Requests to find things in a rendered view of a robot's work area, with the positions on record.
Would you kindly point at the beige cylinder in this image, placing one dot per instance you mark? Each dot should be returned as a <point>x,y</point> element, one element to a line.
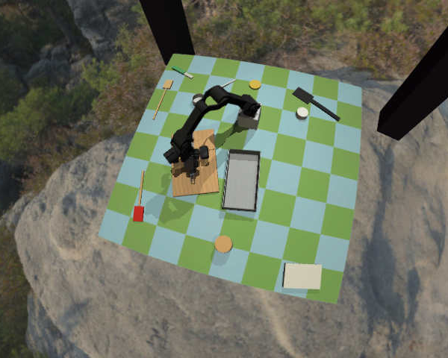
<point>302,113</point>

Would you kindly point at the yellow round disc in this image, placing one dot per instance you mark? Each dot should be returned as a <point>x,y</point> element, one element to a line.
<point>255,85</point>

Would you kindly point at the beige cylindrical container with tan lid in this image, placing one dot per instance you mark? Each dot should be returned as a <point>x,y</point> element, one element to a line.
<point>223,244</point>

